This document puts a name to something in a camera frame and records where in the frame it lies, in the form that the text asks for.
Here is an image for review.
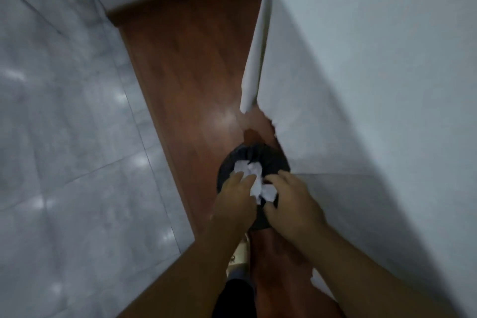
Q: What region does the person's right forearm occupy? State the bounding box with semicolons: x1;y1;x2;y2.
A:
282;225;461;318

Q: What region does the black round trash bin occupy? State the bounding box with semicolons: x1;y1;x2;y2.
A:
216;143;291;233

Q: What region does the person's left forearm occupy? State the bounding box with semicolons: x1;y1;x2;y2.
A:
119;225;249;318

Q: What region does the black trouser leg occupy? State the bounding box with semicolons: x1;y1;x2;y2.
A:
211;269;258;318

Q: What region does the person's left hand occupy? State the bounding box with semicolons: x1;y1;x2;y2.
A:
211;170;259;234

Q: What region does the white tablecloth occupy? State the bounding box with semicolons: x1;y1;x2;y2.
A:
238;0;477;318

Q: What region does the beige shoe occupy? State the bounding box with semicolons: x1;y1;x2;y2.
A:
227;232;253;274

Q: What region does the white paper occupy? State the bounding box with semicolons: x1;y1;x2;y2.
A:
234;160;264;180
250;174;279;206

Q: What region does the person's right hand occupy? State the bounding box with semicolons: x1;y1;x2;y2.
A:
263;170;330;243

